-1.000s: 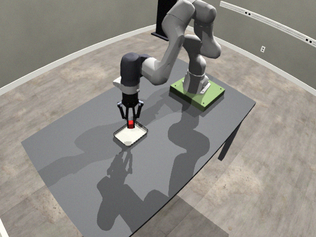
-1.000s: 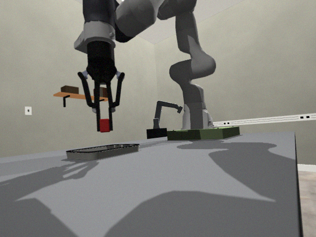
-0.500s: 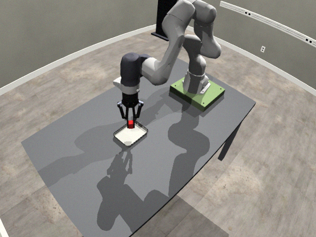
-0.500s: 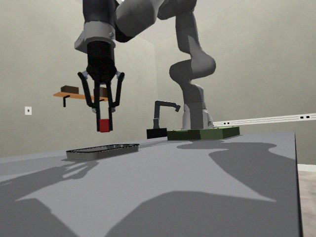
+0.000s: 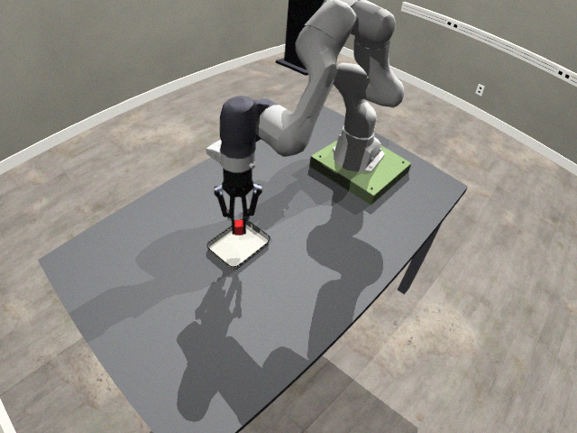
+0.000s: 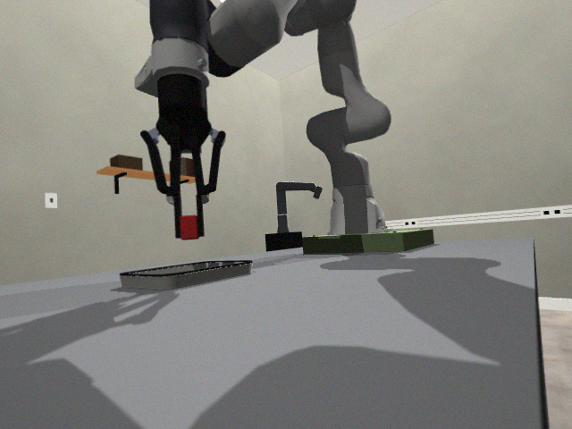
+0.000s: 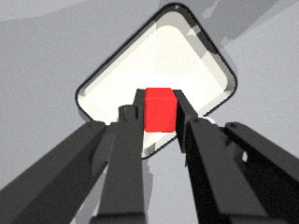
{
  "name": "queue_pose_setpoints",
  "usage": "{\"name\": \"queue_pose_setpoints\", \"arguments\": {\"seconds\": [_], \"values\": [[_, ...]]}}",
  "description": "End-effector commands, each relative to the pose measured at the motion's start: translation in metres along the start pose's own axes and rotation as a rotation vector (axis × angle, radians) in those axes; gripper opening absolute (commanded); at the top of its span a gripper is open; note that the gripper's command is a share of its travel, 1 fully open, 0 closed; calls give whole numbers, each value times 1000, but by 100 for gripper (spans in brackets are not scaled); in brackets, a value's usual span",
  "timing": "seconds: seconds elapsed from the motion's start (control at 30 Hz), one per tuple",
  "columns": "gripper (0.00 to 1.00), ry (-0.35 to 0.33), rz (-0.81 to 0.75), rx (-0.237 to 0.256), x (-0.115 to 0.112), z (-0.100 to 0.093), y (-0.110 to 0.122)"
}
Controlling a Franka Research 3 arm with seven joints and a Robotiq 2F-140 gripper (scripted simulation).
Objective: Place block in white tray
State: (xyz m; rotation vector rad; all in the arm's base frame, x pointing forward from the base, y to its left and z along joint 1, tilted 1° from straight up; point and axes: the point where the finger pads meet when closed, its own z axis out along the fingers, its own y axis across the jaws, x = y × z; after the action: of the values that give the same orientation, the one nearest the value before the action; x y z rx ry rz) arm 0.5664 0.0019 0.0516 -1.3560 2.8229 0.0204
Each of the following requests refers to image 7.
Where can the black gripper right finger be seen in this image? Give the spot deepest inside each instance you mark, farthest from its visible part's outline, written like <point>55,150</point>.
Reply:
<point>269,181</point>

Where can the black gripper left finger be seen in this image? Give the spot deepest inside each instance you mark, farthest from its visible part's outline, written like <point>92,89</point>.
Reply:
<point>52,190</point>

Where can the white tray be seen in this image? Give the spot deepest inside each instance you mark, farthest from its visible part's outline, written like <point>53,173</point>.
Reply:
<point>171,50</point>

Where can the red cube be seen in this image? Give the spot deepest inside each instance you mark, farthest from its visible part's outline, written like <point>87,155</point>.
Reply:
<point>160,110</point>

